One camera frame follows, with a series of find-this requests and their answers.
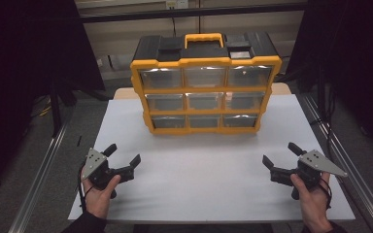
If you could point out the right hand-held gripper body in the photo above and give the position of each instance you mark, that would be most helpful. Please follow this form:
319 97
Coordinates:
309 168

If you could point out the black curtain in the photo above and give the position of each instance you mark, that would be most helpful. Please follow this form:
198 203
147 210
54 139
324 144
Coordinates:
353 51
22 58

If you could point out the small black floor piece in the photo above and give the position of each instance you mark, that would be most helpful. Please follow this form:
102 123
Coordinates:
79 140

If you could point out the black horizontal frame bar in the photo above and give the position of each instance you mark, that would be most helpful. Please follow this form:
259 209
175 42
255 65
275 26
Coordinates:
187 12

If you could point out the person's left hand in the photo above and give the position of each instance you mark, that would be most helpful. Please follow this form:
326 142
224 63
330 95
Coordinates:
98 197

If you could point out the set of clear plastic drawers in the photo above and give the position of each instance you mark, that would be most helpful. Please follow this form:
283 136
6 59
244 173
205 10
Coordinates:
204 101

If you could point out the yellow black drawer organizer cabinet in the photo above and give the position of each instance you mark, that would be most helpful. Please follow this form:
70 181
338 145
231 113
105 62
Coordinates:
204 52

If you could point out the white wall outlet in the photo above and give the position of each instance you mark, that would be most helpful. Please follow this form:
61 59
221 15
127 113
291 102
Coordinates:
176 3

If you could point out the aluminium frame rail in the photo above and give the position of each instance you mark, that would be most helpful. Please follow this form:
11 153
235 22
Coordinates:
343 155
37 181

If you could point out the black metal stand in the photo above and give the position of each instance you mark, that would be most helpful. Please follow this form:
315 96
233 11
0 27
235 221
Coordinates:
55 110

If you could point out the person's right hand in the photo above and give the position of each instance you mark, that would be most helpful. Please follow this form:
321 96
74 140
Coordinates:
311 204

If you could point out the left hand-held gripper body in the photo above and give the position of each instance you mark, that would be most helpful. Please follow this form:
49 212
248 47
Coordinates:
101 170

